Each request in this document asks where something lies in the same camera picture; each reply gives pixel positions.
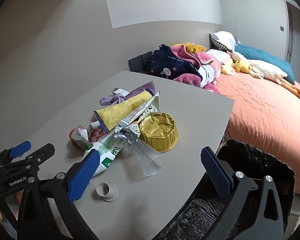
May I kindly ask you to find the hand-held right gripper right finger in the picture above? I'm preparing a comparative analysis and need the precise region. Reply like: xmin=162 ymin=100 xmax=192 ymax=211
xmin=200 ymin=146 xmax=285 ymax=240

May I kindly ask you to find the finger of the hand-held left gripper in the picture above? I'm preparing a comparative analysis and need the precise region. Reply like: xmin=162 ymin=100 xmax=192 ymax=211
xmin=5 ymin=143 xmax=56 ymax=178
xmin=0 ymin=141 xmax=32 ymax=165

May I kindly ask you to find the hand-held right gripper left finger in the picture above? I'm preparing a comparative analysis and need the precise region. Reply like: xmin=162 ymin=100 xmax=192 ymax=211
xmin=16 ymin=149 xmax=102 ymax=240

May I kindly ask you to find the grey pipe elbow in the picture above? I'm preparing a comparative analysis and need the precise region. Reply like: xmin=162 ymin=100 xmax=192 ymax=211
xmin=74 ymin=127 xmax=93 ymax=149

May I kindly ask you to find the white plastic cap ring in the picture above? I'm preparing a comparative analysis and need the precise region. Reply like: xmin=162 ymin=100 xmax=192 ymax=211
xmin=94 ymin=182 xmax=119 ymax=202

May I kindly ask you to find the black plastic bin bag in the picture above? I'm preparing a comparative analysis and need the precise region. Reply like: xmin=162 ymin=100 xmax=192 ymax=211
xmin=160 ymin=138 xmax=297 ymax=240

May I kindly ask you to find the silver foil wrapper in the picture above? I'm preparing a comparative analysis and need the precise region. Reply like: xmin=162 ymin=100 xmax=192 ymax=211
xmin=114 ymin=91 xmax=161 ymax=153

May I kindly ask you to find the clear plastic cup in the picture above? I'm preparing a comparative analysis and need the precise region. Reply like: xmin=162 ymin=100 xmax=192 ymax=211
xmin=127 ymin=140 xmax=165 ymax=180

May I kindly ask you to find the yellow packet with blue edge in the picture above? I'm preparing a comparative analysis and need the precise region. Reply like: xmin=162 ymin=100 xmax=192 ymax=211
xmin=93 ymin=90 xmax=154 ymax=133

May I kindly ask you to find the gold foil container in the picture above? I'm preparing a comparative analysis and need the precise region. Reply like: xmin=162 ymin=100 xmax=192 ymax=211
xmin=137 ymin=112 xmax=180 ymax=153

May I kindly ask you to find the purple plastic bag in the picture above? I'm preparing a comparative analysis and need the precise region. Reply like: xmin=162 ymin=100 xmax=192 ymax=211
xmin=99 ymin=81 xmax=157 ymax=106

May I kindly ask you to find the long white box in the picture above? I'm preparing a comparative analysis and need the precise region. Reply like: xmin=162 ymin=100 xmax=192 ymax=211
xmin=112 ymin=87 xmax=130 ymax=97

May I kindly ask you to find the grey bedside table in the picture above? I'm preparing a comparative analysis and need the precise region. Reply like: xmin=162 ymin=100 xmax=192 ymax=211
xmin=0 ymin=70 xmax=235 ymax=240

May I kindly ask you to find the pink cartoon blanket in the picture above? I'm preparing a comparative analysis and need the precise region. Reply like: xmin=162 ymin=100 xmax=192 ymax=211
xmin=170 ymin=44 xmax=222 ymax=95

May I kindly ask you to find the yellow dotted pillow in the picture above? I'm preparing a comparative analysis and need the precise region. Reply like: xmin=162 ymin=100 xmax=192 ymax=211
xmin=220 ymin=59 xmax=234 ymax=76

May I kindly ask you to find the yellow duck plush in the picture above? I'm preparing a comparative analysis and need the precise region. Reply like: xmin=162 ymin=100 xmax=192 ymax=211
xmin=234 ymin=59 xmax=252 ymax=74

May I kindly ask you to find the white goose plush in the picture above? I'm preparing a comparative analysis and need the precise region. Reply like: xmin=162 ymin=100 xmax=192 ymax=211
xmin=227 ymin=50 xmax=300 ymax=102

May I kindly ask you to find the white dotted pillow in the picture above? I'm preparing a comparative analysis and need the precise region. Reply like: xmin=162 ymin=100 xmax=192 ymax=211
xmin=205 ymin=49 xmax=233 ymax=65

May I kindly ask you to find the black socket panel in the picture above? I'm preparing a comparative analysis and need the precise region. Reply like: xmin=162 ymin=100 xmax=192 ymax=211
xmin=128 ymin=51 xmax=154 ymax=74

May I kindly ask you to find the mustard yellow garment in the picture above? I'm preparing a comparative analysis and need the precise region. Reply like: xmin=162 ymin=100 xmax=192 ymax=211
xmin=178 ymin=42 xmax=207 ymax=54

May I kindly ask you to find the teal cushion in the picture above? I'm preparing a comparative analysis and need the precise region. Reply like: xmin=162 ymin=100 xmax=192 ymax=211
xmin=234 ymin=44 xmax=296 ymax=85

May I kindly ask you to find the checkered patchwork pillow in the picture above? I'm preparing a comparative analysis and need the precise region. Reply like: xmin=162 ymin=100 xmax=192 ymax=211
xmin=209 ymin=31 xmax=238 ymax=53

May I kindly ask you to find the grey door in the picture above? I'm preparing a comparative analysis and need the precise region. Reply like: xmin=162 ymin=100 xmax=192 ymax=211
xmin=286 ymin=1 xmax=300 ymax=64

